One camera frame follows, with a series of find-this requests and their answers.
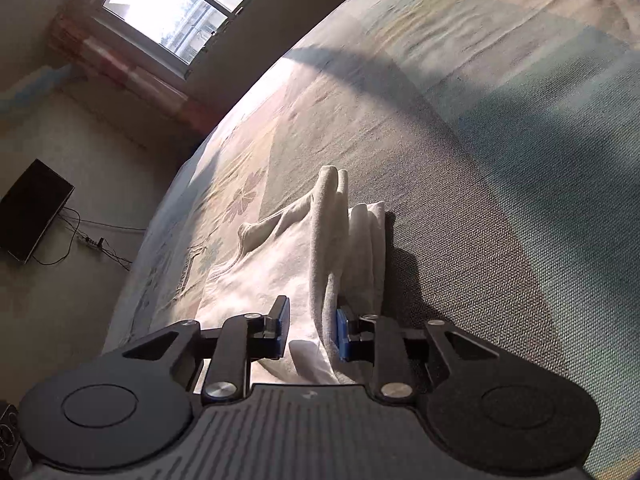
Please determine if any bed with pastel patterned sheet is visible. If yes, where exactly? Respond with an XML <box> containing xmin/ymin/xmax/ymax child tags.
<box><xmin>102</xmin><ymin>0</ymin><xmax>640</xmax><ymax>480</ymax></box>

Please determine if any pink striped curtain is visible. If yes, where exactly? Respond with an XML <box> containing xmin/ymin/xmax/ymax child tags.
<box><xmin>47</xmin><ymin>12</ymin><xmax>221</xmax><ymax>135</ymax></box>

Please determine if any window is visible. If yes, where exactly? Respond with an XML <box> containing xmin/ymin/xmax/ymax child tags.
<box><xmin>92</xmin><ymin>0</ymin><xmax>292</xmax><ymax>80</ymax></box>

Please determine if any black wall cable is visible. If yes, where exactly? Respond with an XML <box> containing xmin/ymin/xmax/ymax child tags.
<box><xmin>30</xmin><ymin>207</ymin><xmax>147</xmax><ymax>272</ymax></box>

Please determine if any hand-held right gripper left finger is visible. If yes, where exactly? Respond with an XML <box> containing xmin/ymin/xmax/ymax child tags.
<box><xmin>122</xmin><ymin>295</ymin><xmax>292</xmax><ymax>403</ymax></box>

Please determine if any dark box with round dials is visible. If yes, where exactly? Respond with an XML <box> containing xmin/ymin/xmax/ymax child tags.
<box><xmin>0</xmin><ymin>401</ymin><xmax>23</xmax><ymax>463</ymax></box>

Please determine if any white long-sleeved shirt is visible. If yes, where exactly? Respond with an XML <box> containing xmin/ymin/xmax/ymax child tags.
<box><xmin>192</xmin><ymin>165</ymin><xmax>388</xmax><ymax>395</ymax></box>

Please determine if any black television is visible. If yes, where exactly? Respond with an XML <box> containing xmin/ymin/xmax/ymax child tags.
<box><xmin>0</xmin><ymin>159</ymin><xmax>76</xmax><ymax>265</ymax></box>

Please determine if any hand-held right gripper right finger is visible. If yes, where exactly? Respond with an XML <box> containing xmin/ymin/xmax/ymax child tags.
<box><xmin>336</xmin><ymin>307</ymin><xmax>501</xmax><ymax>405</ymax></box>

